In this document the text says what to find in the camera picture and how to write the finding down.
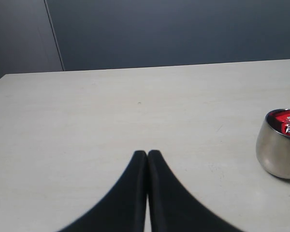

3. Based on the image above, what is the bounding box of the stainless steel cup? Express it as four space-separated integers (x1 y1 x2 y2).
256 109 290 179

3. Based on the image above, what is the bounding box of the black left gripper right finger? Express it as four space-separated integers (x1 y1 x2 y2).
147 150 240 232

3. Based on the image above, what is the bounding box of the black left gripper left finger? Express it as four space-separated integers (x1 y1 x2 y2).
61 150 147 232

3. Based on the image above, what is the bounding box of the red candy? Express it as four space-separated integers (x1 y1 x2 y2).
269 109 290 136

